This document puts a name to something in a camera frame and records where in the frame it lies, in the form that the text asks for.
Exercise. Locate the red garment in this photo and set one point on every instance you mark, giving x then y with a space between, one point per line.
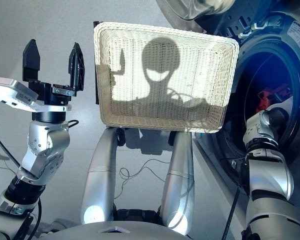
262 100

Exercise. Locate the grey washing machine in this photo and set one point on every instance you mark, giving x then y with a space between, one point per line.
297 62

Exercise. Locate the pale woven basket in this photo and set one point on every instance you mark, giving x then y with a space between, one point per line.
165 35

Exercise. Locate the silver robot torso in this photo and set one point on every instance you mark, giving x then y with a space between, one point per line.
90 232

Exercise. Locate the silver robot leg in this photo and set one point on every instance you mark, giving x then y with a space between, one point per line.
100 180
180 180

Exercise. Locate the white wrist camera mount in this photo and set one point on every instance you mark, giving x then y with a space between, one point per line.
10 90

